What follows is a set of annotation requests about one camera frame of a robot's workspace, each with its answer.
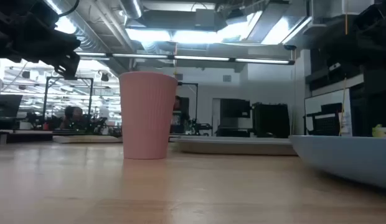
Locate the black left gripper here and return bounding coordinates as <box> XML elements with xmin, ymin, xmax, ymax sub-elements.
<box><xmin>12</xmin><ymin>12</ymin><xmax>82</xmax><ymax>81</ymax></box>

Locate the pink ribbed cup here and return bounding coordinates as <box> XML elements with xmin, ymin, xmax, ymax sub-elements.
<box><xmin>119</xmin><ymin>71</ymin><xmax>179</xmax><ymax>160</ymax></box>

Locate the blue-grey bowl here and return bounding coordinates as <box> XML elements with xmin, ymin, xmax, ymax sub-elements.
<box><xmin>288</xmin><ymin>134</ymin><xmax>386</xmax><ymax>190</ymax></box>

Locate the grey tray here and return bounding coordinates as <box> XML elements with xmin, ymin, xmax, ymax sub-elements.
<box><xmin>169</xmin><ymin>136</ymin><xmax>298</xmax><ymax>156</ymax></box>

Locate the person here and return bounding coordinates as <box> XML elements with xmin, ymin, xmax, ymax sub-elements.
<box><xmin>59</xmin><ymin>105</ymin><xmax>88</xmax><ymax>130</ymax></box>

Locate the black monitor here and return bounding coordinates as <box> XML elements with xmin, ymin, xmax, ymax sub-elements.
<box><xmin>0</xmin><ymin>94</ymin><xmax>23</xmax><ymax>119</ymax></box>

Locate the light wooden board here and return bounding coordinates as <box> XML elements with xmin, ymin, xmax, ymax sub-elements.
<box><xmin>52</xmin><ymin>135</ymin><xmax>123</xmax><ymax>144</ymax></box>

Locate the long ceiling light bar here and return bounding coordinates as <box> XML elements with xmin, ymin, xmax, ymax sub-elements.
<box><xmin>75</xmin><ymin>52</ymin><xmax>295</xmax><ymax>66</ymax></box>

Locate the black computer screen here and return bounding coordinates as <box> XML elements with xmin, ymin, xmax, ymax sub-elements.
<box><xmin>220</xmin><ymin>98</ymin><xmax>252</xmax><ymax>119</ymax></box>

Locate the black cabinet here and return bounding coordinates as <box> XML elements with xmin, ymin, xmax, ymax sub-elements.
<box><xmin>252</xmin><ymin>102</ymin><xmax>291</xmax><ymax>139</ymax></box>

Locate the white panel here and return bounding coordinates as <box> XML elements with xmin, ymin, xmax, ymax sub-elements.
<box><xmin>304</xmin><ymin>88</ymin><xmax>351</xmax><ymax>136</ymax></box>

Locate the black mesh stand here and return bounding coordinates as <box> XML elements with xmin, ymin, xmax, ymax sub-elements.
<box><xmin>303</xmin><ymin>102</ymin><xmax>343</xmax><ymax>136</ymax></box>

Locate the white bottle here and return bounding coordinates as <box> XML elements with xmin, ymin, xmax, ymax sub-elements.
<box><xmin>341</xmin><ymin>110</ymin><xmax>353</xmax><ymax>137</ymax></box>

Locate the yellow-green small object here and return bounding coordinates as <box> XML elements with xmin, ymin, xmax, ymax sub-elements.
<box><xmin>372</xmin><ymin>124</ymin><xmax>386</xmax><ymax>138</ymax></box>

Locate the black metal frame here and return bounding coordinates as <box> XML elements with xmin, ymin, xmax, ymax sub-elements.
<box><xmin>177</xmin><ymin>82</ymin><xmax>199</xmax><ymax>128</ymax></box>
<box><xmin>42</xmin><ymin>76</ymin><xmax>94</xmax><ymax>119</ymax></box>

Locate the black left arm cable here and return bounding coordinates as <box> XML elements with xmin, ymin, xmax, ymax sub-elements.
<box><xmin>57</xmin><ymin>0</ymin><xmax>80</xmax><ymax>18</ymax></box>

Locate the silver ventilation duct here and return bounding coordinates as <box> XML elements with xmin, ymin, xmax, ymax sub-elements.
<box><xmin>119</xmin><ymin>0</ymin><xmax>144</xmax><ymax>19</ymax></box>

